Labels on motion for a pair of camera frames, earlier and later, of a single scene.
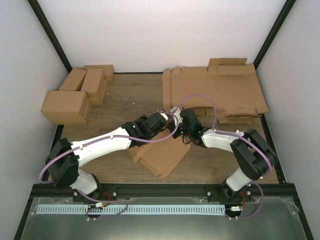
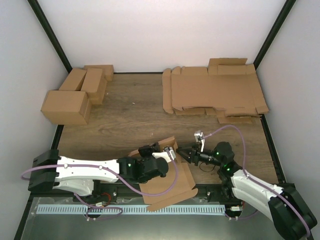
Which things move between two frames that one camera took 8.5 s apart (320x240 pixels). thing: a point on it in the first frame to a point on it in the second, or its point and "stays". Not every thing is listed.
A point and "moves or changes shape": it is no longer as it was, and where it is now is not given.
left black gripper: (140, 120) to (143, 150)
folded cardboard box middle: (94, 84) stays
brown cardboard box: (160, 155) moves or changes shape
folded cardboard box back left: (74, 80) stays
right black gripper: (176, 135) to (192, 151)
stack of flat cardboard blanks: (234, 86) stays
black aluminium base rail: (108, 191) stays
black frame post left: (41, 16) stays
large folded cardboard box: (68, 107) stays
